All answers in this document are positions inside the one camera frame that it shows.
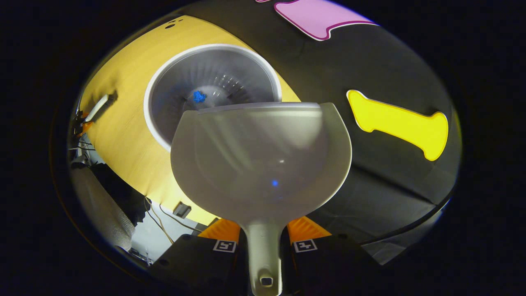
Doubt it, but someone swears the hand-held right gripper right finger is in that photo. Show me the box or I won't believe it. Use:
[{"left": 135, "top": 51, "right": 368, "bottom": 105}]
[{"left": 283, "top": 216, "right": 381, "bottom": 296}]

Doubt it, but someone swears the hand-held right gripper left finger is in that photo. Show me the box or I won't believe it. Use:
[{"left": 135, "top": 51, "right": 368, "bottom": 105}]
[{"left": 150, "top": 218, "right": 249, "bottom": 296}]

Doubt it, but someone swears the small white broom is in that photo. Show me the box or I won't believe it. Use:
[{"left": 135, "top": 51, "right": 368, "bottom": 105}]
[{"left": 84, "top": 94, "right": 118, "bottom": 123}]

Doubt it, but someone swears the white ribbed garbage bin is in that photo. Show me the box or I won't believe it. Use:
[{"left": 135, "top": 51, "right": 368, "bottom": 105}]
[{"left": 143, "top": 44, "right": 283, "bottom": 153}]

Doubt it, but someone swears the white dustpan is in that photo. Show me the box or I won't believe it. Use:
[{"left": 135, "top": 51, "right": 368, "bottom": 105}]
[{"left": 170, "top": 102, "right": 353, "bottom": 296}]

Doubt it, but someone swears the grey power adapter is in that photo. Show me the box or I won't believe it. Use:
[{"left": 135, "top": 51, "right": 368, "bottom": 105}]
[{"left": 173, "top": 201, "right": 192, "bottom": 218}]

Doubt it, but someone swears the grey textured cloth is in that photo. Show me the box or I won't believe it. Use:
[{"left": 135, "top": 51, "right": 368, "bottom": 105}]
[{"left": 71, "top": 164, "right": 136, "bottom": 252}]

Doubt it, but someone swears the beige cable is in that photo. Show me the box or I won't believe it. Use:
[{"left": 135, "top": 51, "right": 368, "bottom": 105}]
[
  {"left": 159, "top": 204, "right": 204, "bottom": 233},
  {"left": 144, "top": 197, "right": 175, "bottom": 245}
]

